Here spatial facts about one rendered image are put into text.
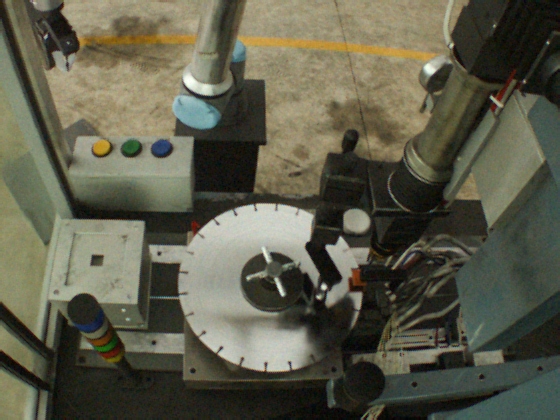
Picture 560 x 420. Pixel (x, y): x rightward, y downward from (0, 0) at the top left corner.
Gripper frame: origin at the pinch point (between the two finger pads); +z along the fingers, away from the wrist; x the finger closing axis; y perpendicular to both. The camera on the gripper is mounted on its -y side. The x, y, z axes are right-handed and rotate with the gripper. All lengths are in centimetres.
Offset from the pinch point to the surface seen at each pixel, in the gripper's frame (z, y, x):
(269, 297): -5, -82, 1
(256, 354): -4, -88, 9
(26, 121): -25, -38, 20
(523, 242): -47, -105, -8
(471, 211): 16, -93, -64
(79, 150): 1.3, -26.7, 9.8
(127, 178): 3.1, -39.4, 4.4
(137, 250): 1, -57, 13
